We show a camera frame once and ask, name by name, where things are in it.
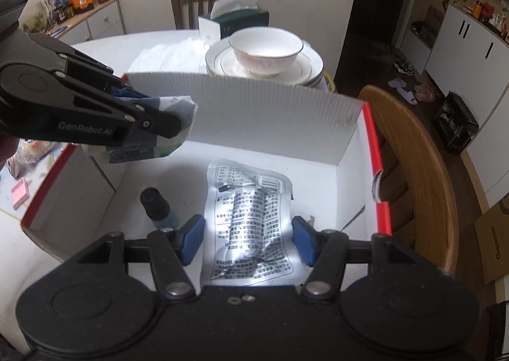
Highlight grey white snack bag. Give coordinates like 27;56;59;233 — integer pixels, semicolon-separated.
84;96;198;164

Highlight black shoe rack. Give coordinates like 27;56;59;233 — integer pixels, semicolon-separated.
434;92;479;155

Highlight small blue bottle black cap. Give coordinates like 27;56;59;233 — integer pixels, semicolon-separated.
140;188;178;230

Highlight brown cardboard box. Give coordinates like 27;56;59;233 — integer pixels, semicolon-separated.
475;195;509;283

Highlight blueberry bread packet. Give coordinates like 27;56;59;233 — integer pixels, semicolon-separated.
6;139;55;179

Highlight red white cardboard box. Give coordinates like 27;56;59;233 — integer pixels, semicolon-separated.
21;72;390;260

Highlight stacked white plates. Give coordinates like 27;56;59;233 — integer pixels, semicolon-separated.
205;39;324;87

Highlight light wooden chair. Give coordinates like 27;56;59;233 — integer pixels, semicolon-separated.
359;85;459;274

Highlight green white tissue box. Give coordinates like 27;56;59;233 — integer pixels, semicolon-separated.
199;0;269;46

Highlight white porcelain bowl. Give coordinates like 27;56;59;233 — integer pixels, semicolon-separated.
229;26;304;77

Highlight pink ridged soap tray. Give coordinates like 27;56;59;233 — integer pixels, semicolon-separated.
11;178;29;210

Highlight white cabinet with shelves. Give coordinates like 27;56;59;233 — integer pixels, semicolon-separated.
397;0;509;207

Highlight low wooden side cabinet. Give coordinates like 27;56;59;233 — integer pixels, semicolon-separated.
46;0;126;46

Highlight silver foil printed packet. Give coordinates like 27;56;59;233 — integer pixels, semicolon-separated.
200;159;309;287

